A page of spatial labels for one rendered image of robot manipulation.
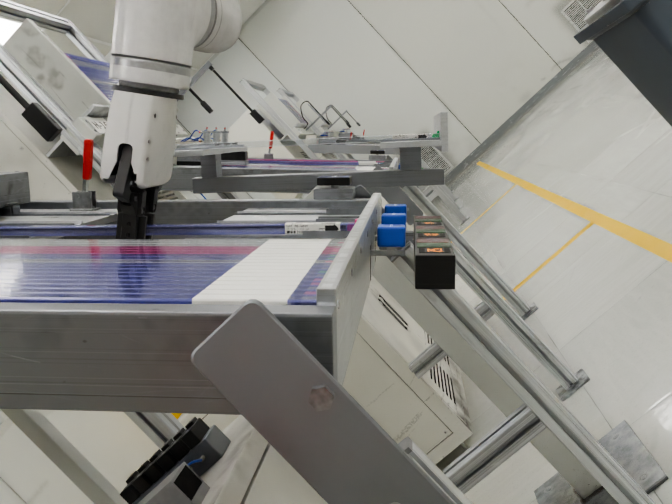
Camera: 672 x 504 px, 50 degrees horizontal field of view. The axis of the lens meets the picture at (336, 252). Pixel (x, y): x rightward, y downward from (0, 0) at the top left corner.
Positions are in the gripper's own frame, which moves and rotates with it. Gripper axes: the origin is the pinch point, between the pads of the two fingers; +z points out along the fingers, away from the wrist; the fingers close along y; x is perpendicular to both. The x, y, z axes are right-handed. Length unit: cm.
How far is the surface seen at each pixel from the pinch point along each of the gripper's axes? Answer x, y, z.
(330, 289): 25.4, 35.9, -5.6
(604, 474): 67, -32, 33
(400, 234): 29.3, 1.2, -4.5
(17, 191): -27.5, -24.4, 2.1
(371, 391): 30, -107, 55
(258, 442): 15.4, -10.9, 27.7
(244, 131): -95, -462, 4
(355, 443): 28, 42, 1
